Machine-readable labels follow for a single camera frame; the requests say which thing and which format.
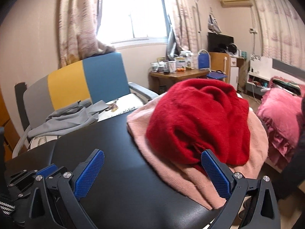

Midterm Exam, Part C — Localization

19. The hanging grey bag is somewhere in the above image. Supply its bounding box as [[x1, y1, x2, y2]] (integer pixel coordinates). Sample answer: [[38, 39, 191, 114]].
[[208, 14, 222, 34]]

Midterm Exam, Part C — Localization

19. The grey yellow blue armchair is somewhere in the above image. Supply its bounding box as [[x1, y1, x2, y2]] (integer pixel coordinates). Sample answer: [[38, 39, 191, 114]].
[[12, 51, 159, 158]]

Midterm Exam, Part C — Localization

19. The window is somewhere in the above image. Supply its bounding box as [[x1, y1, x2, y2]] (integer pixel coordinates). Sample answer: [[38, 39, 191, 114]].
[[98, 0, 172, 44]]

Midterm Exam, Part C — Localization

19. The grey garment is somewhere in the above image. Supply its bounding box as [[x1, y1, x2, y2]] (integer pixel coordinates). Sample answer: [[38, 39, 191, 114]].
[[27, 99, 111, 139]]

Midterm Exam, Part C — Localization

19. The black monitor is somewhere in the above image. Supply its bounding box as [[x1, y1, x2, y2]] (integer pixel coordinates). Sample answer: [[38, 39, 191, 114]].
[[208, 32, 234, 52]]

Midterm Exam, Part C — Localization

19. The silver foil sheet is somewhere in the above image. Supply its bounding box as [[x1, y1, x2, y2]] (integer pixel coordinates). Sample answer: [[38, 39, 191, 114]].
[[166, 25, 178, 61]]

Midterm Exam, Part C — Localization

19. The white curved pole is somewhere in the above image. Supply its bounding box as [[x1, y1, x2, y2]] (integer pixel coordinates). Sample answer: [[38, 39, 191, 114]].
[[192, 0, 208, 51]]

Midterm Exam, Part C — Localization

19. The pink knit sweater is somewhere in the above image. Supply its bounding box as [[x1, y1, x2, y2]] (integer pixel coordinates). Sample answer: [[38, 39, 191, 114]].
[[126, 93, 270, 210]]

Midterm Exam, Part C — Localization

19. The blue stool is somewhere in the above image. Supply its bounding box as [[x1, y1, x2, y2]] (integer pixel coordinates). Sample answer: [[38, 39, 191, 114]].
[[206, 71, 228, 80]]

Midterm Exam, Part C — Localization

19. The white low shelf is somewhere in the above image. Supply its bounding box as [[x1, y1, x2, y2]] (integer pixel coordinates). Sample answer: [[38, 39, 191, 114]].
[[246, 55, 274, 96]]

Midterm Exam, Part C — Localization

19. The starfish print curtain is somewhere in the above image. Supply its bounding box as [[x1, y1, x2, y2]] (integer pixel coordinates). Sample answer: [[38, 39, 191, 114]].
[[58, 0, 116, 68]]

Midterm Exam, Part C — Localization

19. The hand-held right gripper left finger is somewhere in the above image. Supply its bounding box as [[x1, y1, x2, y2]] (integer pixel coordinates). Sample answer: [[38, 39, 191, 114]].
[[29, 149, 105, 229]]

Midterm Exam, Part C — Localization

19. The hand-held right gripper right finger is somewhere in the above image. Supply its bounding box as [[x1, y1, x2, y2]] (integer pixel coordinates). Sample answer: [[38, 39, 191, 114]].
[[201, 151, 281, 229]]

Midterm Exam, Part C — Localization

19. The pink patterned curtain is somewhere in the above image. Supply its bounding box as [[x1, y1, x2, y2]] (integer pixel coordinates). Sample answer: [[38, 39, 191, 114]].
[[162, 0, 201, 53], [248, 0, 305, 70]]

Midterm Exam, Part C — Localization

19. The wall air conditioner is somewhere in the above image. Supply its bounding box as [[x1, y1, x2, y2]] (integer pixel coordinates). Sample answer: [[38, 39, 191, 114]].
[[220, 0, 253, 7]]

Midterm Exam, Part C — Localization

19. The pink ruffled bedding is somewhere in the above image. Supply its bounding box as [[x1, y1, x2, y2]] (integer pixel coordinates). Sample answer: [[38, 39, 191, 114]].
[[257, 76, 305, 170]]

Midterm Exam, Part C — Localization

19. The assorted desk clutter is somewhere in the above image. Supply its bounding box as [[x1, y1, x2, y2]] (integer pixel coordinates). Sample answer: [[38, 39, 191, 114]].
[[151, 50, 198, 73]]

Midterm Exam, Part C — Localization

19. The wooden desk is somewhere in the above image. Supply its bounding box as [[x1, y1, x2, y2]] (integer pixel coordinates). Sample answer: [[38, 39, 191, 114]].
[[149, 68, 210, 95]]

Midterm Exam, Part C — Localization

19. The blue folding chair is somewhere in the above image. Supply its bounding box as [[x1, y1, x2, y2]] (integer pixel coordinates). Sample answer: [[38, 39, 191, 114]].
[[197, 49, 212, 71]]

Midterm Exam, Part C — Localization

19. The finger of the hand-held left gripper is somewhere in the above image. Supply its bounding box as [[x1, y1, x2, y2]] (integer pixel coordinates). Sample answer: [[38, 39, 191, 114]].
[[8, 164, 67, 197]]

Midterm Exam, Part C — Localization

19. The orange wooden wardrobe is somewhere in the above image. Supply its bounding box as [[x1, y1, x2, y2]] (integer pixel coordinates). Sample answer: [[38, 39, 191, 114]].
[[0, 86, 21, 161]]

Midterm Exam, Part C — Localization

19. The wooden cabinet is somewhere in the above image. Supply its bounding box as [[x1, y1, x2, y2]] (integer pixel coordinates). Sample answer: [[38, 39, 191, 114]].
[[210, 52, 246, 90]]

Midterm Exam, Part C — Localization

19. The red knit sweater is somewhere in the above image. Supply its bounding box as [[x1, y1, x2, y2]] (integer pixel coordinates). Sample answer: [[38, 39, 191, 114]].
[[146, 77, 250, 166]]

